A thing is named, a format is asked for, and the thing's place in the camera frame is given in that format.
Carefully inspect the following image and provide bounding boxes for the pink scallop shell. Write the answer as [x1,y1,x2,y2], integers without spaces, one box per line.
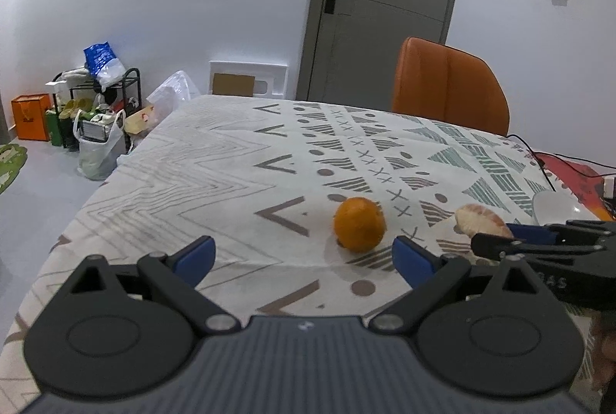
[455,204,516,242]

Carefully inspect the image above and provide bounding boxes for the blue and white bag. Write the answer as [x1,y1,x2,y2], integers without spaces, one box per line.
[83,41,127,90]

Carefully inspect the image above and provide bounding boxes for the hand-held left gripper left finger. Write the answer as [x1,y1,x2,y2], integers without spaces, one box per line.
[62,235,241,337]

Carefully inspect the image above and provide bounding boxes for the green floor mat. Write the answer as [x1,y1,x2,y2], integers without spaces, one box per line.
[0,144,28,198]

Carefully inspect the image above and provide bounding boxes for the person's right hand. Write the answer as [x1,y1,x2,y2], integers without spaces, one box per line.
[590,311,616,393]

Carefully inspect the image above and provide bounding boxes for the black metal rack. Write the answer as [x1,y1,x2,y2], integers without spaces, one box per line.
[50,68,141,154]

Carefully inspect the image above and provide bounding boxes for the green box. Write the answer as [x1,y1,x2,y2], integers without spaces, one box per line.
[45,109,65,148]

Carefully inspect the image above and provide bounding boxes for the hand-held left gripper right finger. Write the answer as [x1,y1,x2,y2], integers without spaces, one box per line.
[370,235,559,333]

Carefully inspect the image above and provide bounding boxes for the brown cardboard sheet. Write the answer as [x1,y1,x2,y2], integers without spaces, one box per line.
[213,73,256,97]

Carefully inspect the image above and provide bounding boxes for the red and orange mat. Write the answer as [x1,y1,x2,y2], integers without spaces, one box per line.
[534,152,616,222]

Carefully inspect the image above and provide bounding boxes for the yellow-green slippers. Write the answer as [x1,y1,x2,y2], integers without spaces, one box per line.
[62,99,94,119]

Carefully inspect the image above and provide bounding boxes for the brown cardboard box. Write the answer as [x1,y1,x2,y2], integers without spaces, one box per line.
[124,105,157,136]

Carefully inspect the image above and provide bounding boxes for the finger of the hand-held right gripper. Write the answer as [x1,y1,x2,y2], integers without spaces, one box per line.
[470,233,602,267]
[507,219,616,247]

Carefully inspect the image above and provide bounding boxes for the white frame with cardboard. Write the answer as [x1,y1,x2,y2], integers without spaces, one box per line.
[208,60,290,100]

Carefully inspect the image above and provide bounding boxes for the patterned tablecloth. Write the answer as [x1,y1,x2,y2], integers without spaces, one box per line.
[0,94,616,414]

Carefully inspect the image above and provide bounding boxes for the white plate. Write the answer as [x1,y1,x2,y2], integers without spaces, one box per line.
[532,191,598,227]

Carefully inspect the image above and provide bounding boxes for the orange box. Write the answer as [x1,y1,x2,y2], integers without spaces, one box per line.
[11,94,53,142]

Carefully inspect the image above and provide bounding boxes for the grey box in bag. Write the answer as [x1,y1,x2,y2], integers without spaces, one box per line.
[79,120,114,142]

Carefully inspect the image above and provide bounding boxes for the clear plastic bag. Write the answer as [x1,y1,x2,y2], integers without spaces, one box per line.
[146,70,202,126]

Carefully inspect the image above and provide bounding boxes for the grey door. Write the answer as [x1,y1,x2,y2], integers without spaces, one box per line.
[296,0,467,113]

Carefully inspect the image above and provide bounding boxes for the large orange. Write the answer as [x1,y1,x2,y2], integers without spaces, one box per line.
[333,197,387,252]

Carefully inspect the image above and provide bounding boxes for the white plastic bag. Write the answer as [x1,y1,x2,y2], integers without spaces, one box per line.
[72,109,127,180]

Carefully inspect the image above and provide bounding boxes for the black cable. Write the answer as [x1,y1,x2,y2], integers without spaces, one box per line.
[534,153,616,180]
[505,134,556,192]

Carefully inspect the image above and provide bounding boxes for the orange chair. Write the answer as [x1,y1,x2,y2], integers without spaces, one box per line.
[391,37,511,137]

